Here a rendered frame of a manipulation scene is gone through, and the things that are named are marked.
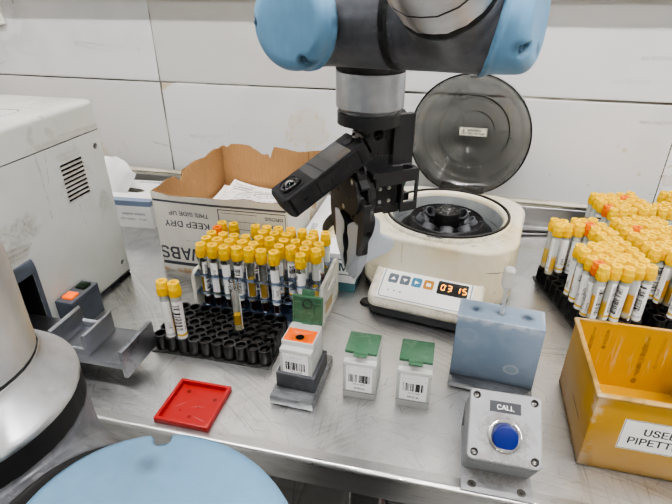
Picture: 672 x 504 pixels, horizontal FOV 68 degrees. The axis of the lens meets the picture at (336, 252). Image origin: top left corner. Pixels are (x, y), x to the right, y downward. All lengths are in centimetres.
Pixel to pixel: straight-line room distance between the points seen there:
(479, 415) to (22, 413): 41
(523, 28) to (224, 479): 32
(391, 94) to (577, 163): 62
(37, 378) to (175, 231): 63
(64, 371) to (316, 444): 36
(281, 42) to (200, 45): 74
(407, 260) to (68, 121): 53
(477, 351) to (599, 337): 14
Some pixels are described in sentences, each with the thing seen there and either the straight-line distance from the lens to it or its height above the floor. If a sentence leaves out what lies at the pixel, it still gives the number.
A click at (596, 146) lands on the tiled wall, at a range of 110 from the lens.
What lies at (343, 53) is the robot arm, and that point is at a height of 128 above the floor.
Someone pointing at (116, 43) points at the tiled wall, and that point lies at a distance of 126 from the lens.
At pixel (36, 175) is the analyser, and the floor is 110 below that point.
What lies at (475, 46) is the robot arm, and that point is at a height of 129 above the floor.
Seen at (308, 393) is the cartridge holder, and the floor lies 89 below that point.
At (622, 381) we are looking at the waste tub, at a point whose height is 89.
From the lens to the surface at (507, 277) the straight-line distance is 60.
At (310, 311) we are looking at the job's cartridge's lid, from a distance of 62.
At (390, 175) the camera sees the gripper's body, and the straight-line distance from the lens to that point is 57.
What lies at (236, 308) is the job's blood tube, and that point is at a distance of 69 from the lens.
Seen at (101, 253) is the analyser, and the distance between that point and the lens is 89.
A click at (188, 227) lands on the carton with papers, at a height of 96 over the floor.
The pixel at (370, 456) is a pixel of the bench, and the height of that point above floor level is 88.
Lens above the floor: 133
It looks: 28 degrees down
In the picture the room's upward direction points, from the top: straight up
